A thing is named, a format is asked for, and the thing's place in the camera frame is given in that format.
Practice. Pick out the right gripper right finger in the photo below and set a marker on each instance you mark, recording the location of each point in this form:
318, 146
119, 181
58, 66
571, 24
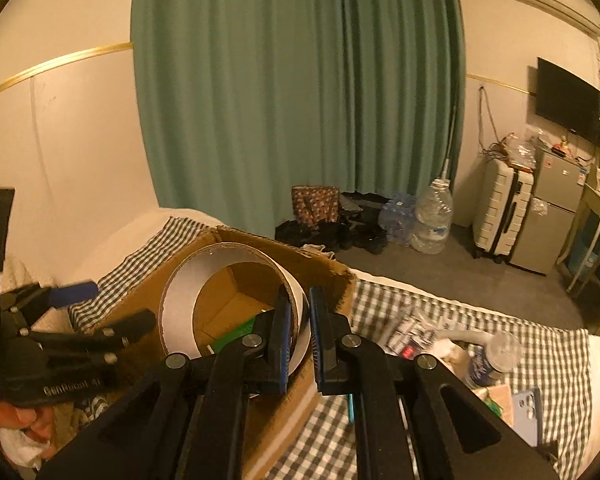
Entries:
414, 419

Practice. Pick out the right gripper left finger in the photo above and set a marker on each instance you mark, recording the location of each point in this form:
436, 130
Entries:
186, 418

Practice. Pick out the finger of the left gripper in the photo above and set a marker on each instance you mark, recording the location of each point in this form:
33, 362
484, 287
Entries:
65, 296
113, 337

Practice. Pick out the white tape roll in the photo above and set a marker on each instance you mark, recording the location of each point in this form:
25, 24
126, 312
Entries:
220, 287

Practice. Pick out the person's left hand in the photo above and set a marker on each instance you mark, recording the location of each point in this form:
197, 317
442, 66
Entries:
37, 423

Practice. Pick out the white tissue in hand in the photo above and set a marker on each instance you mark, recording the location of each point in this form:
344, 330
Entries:
22, 450

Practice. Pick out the small brown cardboard box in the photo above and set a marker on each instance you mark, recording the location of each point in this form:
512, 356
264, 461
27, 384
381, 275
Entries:
499, 399

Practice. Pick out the small plastic bottle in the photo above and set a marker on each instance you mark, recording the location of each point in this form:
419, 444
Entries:
493, 360

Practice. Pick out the blue phone case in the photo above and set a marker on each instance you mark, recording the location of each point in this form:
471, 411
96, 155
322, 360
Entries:
528, 415

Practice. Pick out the pile of black clothes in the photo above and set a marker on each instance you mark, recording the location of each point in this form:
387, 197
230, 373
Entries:
357, 226

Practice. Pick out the pack of water bottles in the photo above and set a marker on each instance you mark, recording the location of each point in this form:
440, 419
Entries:
397, 218

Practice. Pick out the large clear water jug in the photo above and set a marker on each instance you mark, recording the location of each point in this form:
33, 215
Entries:
433, 217

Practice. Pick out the brown patterned bag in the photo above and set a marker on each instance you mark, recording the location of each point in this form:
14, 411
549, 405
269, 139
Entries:
315, 203

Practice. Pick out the white hard suitcase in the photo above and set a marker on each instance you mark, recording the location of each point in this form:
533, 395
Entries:
501, 209

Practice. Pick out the silver mini fridge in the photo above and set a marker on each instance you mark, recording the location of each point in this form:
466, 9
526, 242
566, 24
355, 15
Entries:
556, 193

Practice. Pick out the white dressing table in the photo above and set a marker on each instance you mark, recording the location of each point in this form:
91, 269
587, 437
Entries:
589, 206

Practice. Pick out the green curtain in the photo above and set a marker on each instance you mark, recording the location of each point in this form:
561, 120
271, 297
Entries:
241, 100

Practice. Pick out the black wall television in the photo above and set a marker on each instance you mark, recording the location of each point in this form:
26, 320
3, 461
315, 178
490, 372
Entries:
568, 101

